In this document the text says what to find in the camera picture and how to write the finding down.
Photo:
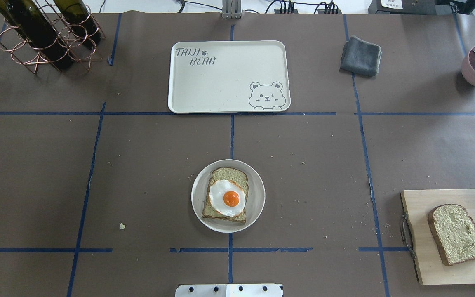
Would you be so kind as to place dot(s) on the white round plate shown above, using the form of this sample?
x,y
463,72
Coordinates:
x,y
255,199

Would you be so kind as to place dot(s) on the fried egg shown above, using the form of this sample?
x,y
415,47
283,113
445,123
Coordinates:
x,y
227,198

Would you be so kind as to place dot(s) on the bread slice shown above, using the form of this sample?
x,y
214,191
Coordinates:
x,y
453,231
226,173

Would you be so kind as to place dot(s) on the cream bear serving tray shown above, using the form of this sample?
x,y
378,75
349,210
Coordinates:
x,y
228,77

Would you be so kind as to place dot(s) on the copper wire bottle rack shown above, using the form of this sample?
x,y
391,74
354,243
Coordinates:
x,y
31,58

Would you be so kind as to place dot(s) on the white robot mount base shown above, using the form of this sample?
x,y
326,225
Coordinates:
x,y
230,290

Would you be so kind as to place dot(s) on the dark green wine bottle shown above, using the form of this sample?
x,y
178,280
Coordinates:
x,y
31,24

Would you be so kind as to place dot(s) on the grey folded cloth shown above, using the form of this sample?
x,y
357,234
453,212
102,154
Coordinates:
x,y
361,57

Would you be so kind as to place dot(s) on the aluminium frame post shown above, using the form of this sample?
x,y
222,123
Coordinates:
x,y
232,9

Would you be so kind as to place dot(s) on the wooden cutting board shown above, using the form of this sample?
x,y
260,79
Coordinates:
x,y
430,269

